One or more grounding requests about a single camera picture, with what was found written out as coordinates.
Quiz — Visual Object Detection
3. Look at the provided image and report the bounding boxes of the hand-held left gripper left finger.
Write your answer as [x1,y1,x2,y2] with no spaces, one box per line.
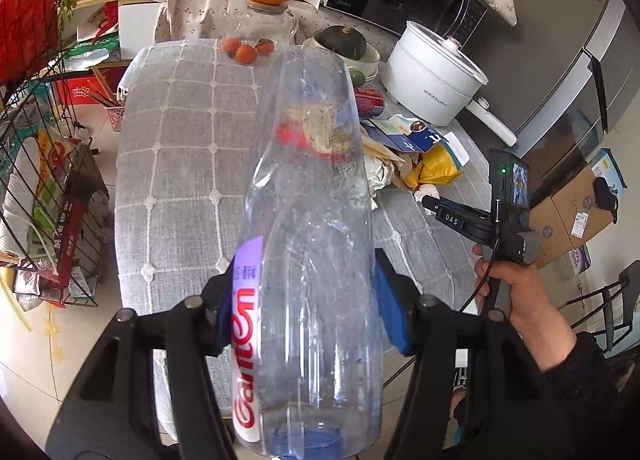
[45,260,238,460]

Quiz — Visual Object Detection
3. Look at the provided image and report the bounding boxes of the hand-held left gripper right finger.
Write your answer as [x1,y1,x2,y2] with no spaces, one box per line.
[374,247,551,460]

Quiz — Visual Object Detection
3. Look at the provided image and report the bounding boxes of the white tissue ball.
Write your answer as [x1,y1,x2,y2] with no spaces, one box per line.
[414,182,442,204]

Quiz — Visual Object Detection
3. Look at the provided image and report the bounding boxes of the yellow plastic bag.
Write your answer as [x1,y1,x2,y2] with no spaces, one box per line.
[402,142,463,189]

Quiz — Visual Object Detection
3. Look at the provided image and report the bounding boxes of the white paper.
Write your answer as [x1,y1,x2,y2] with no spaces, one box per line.
[365,155,397,197]

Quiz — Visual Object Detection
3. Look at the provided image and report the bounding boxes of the clear plastic bottle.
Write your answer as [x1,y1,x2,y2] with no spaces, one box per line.
[232,45,386,460]

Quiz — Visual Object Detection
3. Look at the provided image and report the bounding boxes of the person's right forearm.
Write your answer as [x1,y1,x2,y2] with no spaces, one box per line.
[540,332,640,460]

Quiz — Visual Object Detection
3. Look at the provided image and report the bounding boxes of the person's right hand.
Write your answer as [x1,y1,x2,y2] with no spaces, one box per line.
[472,242,577,372]

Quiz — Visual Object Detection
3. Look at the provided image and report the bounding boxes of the cardboard box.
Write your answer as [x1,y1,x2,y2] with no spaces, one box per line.
[529,165,627,268]

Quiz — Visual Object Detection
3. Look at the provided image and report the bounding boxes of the blue white box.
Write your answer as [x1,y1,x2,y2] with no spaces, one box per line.
[591,147,629,191]

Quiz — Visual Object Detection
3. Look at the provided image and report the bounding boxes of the red drink can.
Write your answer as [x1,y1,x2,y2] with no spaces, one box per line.
[354,86,386,119]

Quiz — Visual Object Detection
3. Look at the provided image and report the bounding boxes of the white electric pot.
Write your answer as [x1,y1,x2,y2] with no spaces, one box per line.
[382,20,518,148]

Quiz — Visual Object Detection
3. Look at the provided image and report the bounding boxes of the grey refrigerator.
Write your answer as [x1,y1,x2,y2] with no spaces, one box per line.
[477,0,640,213]

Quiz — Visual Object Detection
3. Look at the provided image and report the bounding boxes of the stack of white bowls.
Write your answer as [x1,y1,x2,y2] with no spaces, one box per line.
[302,32,382,84]

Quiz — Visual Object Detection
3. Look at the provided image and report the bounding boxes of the black metal chair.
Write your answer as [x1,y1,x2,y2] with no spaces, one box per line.
[567,260,640,362]

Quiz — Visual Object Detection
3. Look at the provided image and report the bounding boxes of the grey checked tablecloth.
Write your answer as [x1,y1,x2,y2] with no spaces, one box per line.
[115,37,496,441]

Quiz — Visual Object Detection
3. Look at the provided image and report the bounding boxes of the red printed box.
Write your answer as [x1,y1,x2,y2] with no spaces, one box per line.
[47,175,109,292]

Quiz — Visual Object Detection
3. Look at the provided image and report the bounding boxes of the dark green squash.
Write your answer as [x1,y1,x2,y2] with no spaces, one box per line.
[315,25,369,61]

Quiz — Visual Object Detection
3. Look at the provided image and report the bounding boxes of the pink basket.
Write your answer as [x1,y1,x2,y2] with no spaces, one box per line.
[104,102,129,134]

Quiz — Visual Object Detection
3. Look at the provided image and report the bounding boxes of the glass jar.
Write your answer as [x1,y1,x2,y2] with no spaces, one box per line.
[235,0,301,48]

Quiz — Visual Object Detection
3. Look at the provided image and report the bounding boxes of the red cloth decoration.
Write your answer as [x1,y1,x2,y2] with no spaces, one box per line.
[0,0,62,87]

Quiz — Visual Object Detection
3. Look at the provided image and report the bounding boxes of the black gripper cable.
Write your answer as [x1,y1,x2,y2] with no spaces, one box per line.
[460,200,504,314]

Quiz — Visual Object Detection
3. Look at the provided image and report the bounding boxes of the black wire rack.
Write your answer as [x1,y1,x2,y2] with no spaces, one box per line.
[0,30,113,312]

